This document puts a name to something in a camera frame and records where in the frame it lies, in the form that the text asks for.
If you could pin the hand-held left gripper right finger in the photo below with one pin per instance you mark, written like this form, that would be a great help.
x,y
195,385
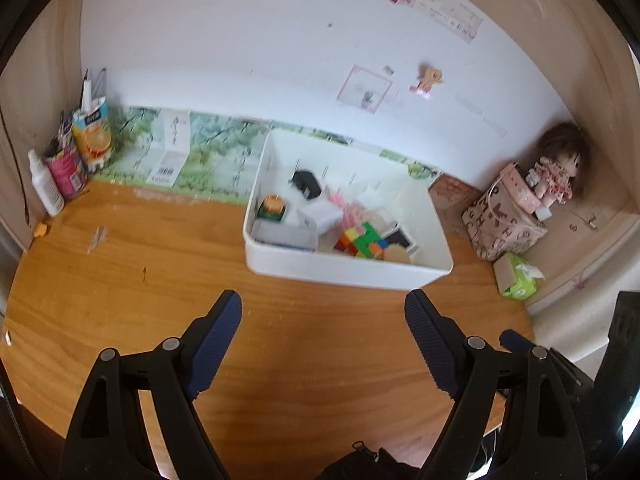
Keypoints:
x,y
430,345

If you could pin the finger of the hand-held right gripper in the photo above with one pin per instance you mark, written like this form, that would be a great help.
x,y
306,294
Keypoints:
x,y
517,341

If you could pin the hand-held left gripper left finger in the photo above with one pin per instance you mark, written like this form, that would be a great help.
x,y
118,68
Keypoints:
x,y
215,345

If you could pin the round gold tin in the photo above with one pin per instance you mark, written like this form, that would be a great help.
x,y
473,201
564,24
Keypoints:
x,y
397,255

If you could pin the white plastic storage bin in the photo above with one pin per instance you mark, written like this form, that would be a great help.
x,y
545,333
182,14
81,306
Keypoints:
x,y
350,272

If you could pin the white digital clock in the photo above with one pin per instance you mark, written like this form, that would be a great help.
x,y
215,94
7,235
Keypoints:
x,y
400,237

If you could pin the multicoloured puzzle cube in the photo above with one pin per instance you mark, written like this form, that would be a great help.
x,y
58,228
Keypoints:
x,y
362,242

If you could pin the translucent plastic case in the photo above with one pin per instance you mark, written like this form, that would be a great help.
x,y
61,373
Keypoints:
x,y
282,235

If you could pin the beige plastic clip case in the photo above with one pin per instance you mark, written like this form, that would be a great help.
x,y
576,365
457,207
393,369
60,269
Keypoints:
x,y
326,242

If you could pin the green bottle with gold cap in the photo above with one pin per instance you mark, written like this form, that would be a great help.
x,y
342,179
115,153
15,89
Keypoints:
x,y
272,207

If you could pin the white charger plug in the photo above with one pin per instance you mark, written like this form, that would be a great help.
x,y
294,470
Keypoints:
x,y
320,215

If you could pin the black charger plug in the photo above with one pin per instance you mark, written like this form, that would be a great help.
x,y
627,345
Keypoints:
x,y
306,184

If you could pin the green tissue pack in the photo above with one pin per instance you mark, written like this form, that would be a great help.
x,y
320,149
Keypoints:
x,y
517,282

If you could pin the printed canvas bag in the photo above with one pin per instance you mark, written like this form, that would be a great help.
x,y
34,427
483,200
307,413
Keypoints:
x,y
500,230

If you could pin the small white adapter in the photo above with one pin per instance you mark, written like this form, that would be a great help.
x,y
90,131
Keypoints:
x,y
544,212

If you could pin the black cloth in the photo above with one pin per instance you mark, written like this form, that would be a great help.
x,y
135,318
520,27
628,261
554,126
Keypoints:
x,y
370,465

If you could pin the cardboard with red drawing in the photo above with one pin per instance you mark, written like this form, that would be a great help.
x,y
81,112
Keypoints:
x,y
450,195

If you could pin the brown-haired rag doll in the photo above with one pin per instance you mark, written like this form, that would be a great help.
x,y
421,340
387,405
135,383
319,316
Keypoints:
x,y
555,175

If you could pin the leaf print backsplash strip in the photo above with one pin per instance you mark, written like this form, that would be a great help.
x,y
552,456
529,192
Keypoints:
x,y
220,160

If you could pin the small yellow toy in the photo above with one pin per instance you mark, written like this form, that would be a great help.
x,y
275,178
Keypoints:
x,y
41,230

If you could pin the pink can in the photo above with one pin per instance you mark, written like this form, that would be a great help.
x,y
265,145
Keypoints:
x,y
67,172

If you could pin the white spray bottle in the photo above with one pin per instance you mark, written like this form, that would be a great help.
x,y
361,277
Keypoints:
x,y
47,190

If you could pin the clear tape strip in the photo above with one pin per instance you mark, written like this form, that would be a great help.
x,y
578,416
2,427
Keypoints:
x,y
480,112

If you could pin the orange juice carton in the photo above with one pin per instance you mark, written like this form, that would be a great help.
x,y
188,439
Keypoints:
x,y
92,140

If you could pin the white blue tube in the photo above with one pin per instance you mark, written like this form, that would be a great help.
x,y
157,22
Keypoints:
x,y
86,92

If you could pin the pink square wall sticker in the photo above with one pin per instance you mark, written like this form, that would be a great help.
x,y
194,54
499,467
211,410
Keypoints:
x,y
365,87

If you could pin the paper wall note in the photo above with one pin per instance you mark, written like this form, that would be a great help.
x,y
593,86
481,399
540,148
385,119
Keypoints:
x,y
450,10

